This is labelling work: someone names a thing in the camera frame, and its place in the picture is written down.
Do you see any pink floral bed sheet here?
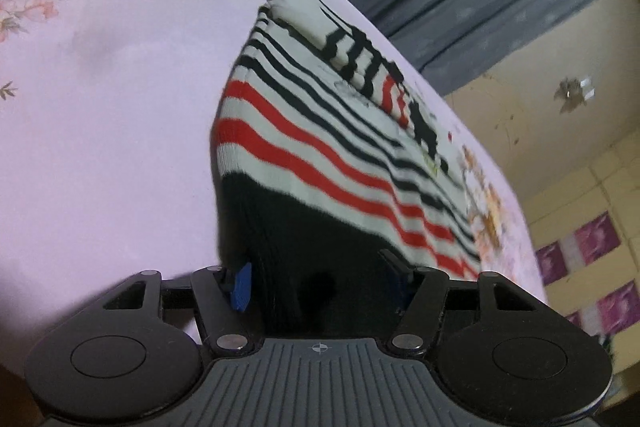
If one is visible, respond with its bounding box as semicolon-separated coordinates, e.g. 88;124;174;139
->
1;0;544;372

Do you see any silver wall lamp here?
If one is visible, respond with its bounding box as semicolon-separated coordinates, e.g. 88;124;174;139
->
553;77;596;114

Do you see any striped red black white sweater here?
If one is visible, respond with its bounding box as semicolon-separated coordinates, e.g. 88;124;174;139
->
212;0;480;337

